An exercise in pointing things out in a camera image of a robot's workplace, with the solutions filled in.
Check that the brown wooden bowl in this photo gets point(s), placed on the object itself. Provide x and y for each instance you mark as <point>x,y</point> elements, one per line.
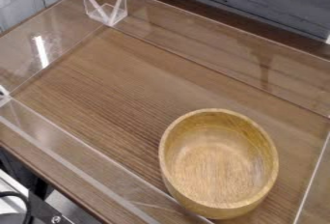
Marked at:
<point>219,162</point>

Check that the clear acrylic tray wall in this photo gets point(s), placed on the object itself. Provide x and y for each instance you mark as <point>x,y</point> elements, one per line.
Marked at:
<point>92,92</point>

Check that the clear acrylic corner bracket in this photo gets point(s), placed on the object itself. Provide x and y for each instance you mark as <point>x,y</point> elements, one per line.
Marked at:
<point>107,14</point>

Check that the black metal table bracket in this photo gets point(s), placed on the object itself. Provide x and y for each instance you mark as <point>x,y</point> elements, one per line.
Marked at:
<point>44,214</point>

